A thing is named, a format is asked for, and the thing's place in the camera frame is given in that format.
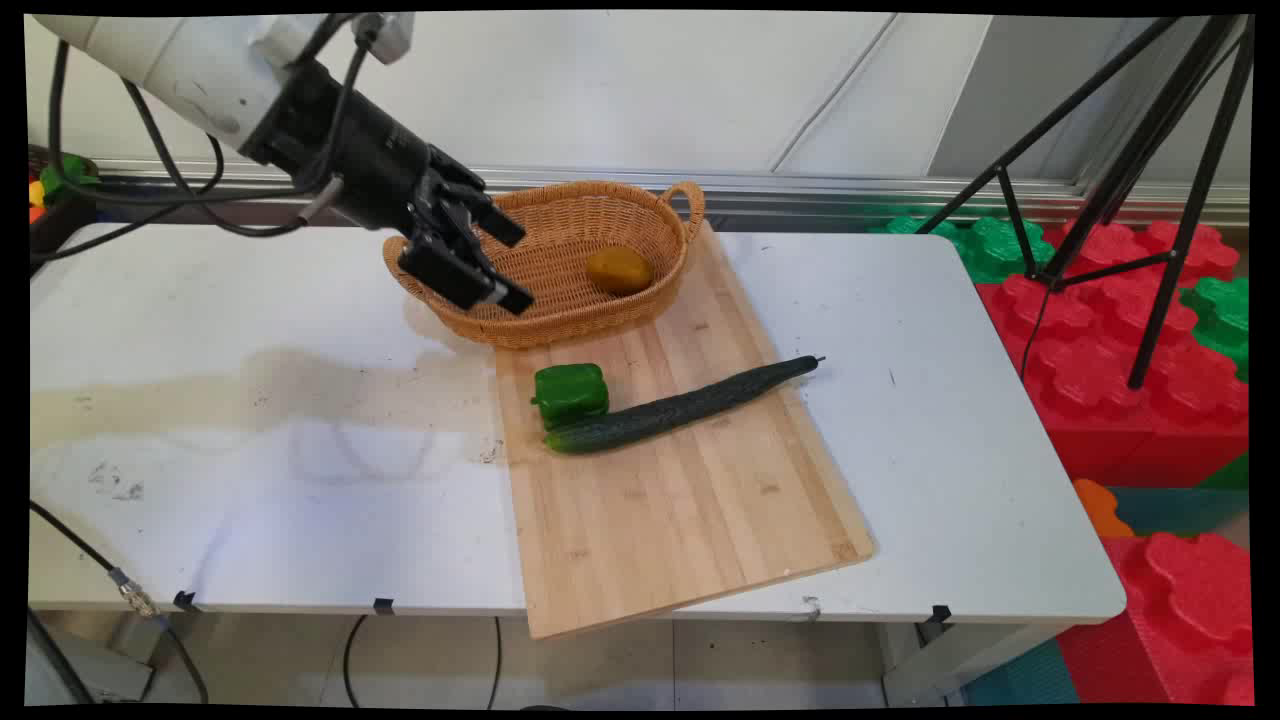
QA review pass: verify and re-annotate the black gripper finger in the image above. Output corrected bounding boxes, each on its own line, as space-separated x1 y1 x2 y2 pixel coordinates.
430 147 528 250
397 198 536 317

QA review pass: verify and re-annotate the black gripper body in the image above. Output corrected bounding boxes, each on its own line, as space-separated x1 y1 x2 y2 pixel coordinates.
239 58 489 237

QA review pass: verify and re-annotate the brown potato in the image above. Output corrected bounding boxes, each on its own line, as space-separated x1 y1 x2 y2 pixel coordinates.
585 247 656 297

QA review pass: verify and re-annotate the woven wicker basket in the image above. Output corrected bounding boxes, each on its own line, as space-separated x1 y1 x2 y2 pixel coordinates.
383 180 707 350

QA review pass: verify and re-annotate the green bell pepper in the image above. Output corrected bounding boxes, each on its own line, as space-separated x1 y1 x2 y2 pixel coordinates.
530 363 611 432

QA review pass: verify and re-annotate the long dark green cucumber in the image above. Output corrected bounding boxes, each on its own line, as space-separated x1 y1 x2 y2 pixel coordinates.
544 355 827 455

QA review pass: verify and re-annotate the green toy piece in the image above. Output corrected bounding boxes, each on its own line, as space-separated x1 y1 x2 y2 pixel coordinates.
38 153 101 198

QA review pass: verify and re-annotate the black bin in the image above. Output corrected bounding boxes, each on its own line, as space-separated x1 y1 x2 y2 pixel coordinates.
29 188 99 273

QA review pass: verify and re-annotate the bamboo cutting board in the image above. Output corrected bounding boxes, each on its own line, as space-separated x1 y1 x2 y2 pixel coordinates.
494 220 876 641

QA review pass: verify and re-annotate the green foam block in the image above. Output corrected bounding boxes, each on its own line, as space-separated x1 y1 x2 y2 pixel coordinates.
868 214 1057 286
1179 275 1251 383

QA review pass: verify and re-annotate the large red foam block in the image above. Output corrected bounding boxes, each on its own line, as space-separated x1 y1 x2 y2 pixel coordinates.
975 220 1250 488

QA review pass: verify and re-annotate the grey table leg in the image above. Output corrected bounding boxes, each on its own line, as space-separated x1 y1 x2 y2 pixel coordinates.
880 620 1076 707

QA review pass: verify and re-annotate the orange foam piece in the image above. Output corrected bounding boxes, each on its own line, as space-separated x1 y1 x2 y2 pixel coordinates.
1073 478 1137 540

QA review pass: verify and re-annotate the black tripod stand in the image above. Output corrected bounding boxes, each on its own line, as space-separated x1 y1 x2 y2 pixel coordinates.
915 15 1256 391

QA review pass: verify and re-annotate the teal foam mat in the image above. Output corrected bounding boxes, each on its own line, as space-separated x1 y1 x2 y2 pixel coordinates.
1108 484 1250 538

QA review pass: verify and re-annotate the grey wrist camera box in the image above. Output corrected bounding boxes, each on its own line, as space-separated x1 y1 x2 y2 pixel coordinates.
350 12 417 67

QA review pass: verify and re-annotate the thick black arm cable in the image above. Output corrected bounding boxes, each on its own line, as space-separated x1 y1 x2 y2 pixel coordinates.
45 14 387 213

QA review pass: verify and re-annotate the aluminium wall rail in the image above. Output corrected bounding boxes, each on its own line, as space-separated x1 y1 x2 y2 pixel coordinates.
92 158 1251 229

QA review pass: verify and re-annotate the black cable with metal connector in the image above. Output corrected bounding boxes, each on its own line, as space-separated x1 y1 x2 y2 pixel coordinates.
29 500 209 706

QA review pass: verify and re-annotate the thin black tripod cable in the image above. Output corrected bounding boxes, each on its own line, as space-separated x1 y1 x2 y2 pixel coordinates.
1019 285 1053 383

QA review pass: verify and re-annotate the thick black floor cable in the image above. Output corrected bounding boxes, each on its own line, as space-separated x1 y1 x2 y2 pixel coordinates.
28 608 96 706

